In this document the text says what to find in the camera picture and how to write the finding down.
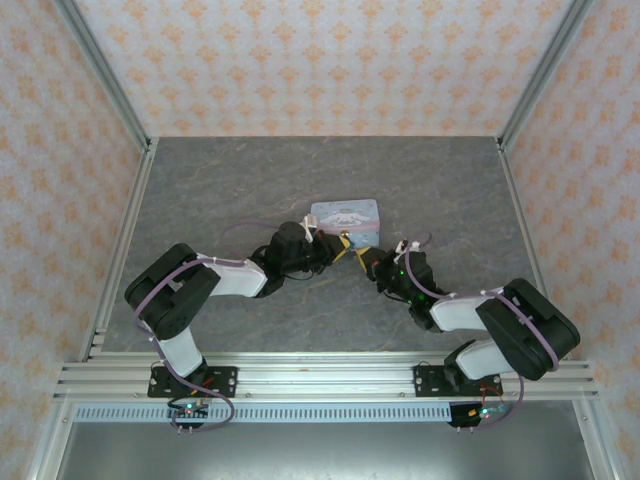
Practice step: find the cartoon print tin box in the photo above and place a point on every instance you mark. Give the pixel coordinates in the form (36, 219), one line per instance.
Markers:
(345, 210)

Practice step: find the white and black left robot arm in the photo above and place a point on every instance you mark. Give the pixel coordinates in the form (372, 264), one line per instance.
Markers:
(235, 280)

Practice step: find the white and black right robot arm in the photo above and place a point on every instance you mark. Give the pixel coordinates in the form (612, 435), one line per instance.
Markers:
(455, 315)

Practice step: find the small circuit board with LEDs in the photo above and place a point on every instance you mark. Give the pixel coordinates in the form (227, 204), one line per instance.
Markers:
(480, 414)
(190, 411)

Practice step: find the grey metal sheet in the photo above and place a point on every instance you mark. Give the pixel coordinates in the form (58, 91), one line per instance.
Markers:
(325, 452)

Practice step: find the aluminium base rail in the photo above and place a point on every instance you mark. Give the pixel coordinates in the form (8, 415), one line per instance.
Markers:
(325, 375)

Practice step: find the aluminium table side rail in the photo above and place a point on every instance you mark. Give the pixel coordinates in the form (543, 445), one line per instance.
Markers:
(522, 220)
(132, 220)

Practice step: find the aluminium frame post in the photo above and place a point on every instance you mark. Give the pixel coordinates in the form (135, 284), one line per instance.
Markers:
(107, 85)
(540, 80)

